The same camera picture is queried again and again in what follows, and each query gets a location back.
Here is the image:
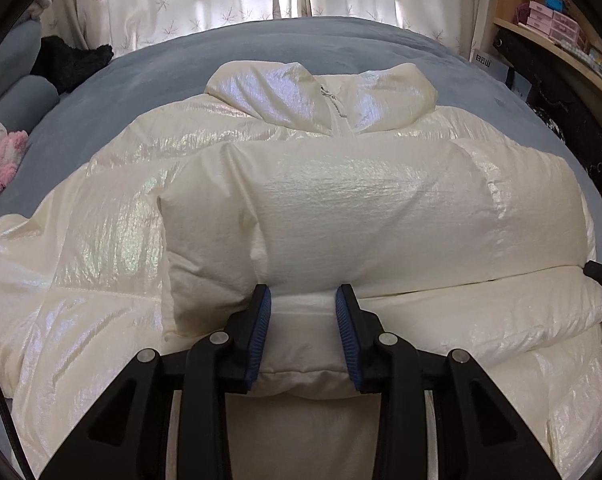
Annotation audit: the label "white and pink cat plush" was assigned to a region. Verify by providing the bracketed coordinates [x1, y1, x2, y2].
[0, 120, 29, 196]

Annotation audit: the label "white shiny puffer jacket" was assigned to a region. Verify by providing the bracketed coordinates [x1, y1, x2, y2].
[0, 60, 602, 480]

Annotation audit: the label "large blue-grey pillow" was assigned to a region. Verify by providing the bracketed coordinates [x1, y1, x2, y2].
[0, 20, 42, 111]

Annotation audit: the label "white floral curtain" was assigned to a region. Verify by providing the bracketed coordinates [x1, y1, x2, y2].
[56, 0, 502, 61]

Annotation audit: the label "blue bed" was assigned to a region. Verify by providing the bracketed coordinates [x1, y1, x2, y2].
[0, 16, 602, 466]

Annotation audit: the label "black fuzzy cloth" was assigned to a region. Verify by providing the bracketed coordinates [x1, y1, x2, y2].
[31, 36, 114, 95]

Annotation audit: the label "black cable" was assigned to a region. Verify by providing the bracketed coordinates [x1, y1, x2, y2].
[0, 345, 32, 480]

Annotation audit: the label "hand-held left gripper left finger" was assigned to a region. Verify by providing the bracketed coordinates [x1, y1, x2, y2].
[38, 284, 273, 480]

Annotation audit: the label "pink storage boxes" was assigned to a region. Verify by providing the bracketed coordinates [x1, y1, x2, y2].
[525, 0, 582, 47]

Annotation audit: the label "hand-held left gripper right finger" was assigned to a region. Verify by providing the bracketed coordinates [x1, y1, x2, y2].
[335, 284, 564, 480]

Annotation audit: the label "blue-grey bolster pillow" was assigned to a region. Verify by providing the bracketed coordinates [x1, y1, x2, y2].
[0, 76, 59, 122]

